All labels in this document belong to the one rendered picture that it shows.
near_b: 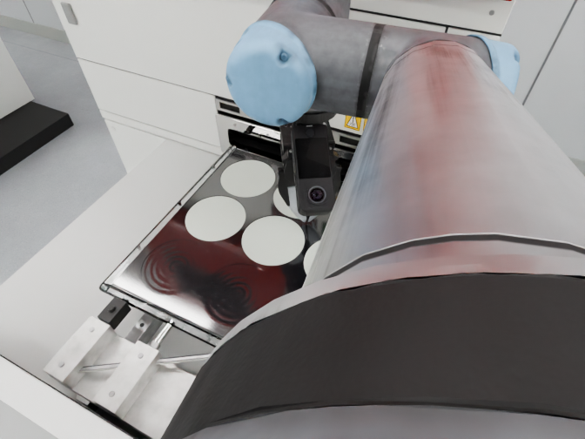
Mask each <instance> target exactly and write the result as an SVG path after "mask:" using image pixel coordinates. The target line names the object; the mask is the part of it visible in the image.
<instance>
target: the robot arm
mask: <svg viewBox="0 0 585 439"><path fill-rule="evenodd" d="M350 4H351V0H273V1H272V3H271V4H270V6H269V8H268V9H267V10H266V11H265V12H264V13H263V14H262V15H261V17H260V18H259V19H258V20H257V21H256V22H255V23H253V24H251V25H250V26H248V27H247V28H246V29H245V31H244V32H243V34H242V36H241V38H240V40H239V41H238V42H237V43H236V45H235V47H234V48H233V50H232V53H231V55H230V57H229V58H228V61H227V65H226V76H225V79H226V82H227V86H228V89H229V92H230V93H231V95H232V98H233V100H234V101H235V103H236V104H237V106H238V107H239V108H240V109H241V111H243V112H244V113H245V114H246V115H247V116H249V117H250V118H252V119H254V120H256V121H258V122H260V123H261V124H264V125H273V126H279V130H280V151H281V158H282V163H283V167H279V168H278V176H277V182H278V189H279V194H280V196H281V197H282V199H283V200H284V201H285V203H286V205H287V206H289V208H290V209H291V211H292V212H293V213H294V215H295V216H297V217H298V218H299V219H300V220H302V221H303V222H306V221H308V222H310V221H311V220H313V219H314V218H315V217H316V216H317V215H328V214H330V213H331V215H330V218H329V220H328V222H327V224H326V229H325V231H324V233H323V235H322V238H321V240H320V243H319V246H318V249H317V251H316V254H315V255H314V258H313V262H312V265H311V266H310V269H309V271H308V274H307V276H306V280H305V282H304V285H303V287H302V288H301V289H298V290H296V291H294V292H291V293H289V294H286V295H284V296H281V297H279V298H277V299H275V300H273V301H271V302H269V303H268V304H266V305H265V306H263V307H262V308H260V309H259V310H257V311H256V312H254V313H253V314H250V315H249V316H247V317H246V318H244V320H242V321H241V322H240V323H239V324H237V325H236V326H235V327H234V328H233V329H232V330H231V331H230V332H229V333H228V334H227V335H226V336H225V337H224V338H223V339H222V340H221V341H220V342H219V343H218V345H217V346H216V347H215V349H213V351H212V353H211V354H210V356H209V357H208V358H207V360H206V361H205V363H204V364H203V366H202V367H201V369H200V370H199V372H198V373H197V375H196V377H195V379H194V381H193V383H192V385H191V386H190V388H189V390H188V391H187V393H186V395H185V397H184V399H183V401H182V402H181V403H180V405H179V407H178V409H177V411H176V413H175V415H174V416H173V418H172V419H171V421H170V423H169V425H168V427H167V428H166V430H165V432H164V434H163V435H162V437H161V439H585V176H584V175H583V174H582V173H581V172H580V170H579V169H578V168H577V167H576V166H575V165H574V163H573V162H572V161H571V160H570V159H569V158H568V156H567V155H566V154H565V153H564V152H563V151H562V150H561V148H560V147H559V146H558V145H557V144H556V143H555V142H554V140H553V139H551V138H550V137H549V135H548V134H547V133H546V132H545V131H544V130H543V129H542V127H541V126H540V125H539V124H538V123H537V122H536V120H535V119H534V118H533V117H532V116H531V115H530V113H529V112H528V111H527V110H526V109H525V108H524V106H523V105H522V104H521V103H520V102H519V101H518V99H517V98H516V97H515V96H514V92H515V89H516V86H517V83H518V79H519V74H520V68H521V67H520V65H519V63H520V54H519V51H518V50H517V49H516V48H515V47H514V46H513V45H512V44H509V43H504V42H500V41H495V40H491V39H488V38H486V37H484V36H482V35H477V34H470V35H467V36H462V35H456V34H450V33H444V32H438V31H431V30H420V29H414V28H407V27H401V26H395V25H388V24H377V23H372V22H366V21H360V20H353V19H349V12H350ZM336 114H341V115H346V116H350V117H356V118H364V119H367V122H366V126H365V128H364V131H363V132H362V135H361V137H360V141H359V143H358V146H357V148H356V151H355V153H354V155H353V159H352V162H351V164H350V166H349V168H348V171H347V173H346V177H345V179H344V182H343V184H342V187H341V188H340V181H341V177H340V172H341V169H342V168H341V164H335V161H336V160H337V159H339V156H338V153H337V152H336V151H334V150H333V149H334V147H335V141H334V138H333V133H332V130H331V126H330V124H329V120H330V119H332V118H333V117H334V116H335V115H336ZM289 123H292V124H289ZM323 123H326V124H325V125H323ZM286 124H287V125H286ZM284 125H286V127H285V126H284ZM339 188H340V193H339V195H338V198H337V199H335V193H336V192H337V191H338V190H339Z"/></svg>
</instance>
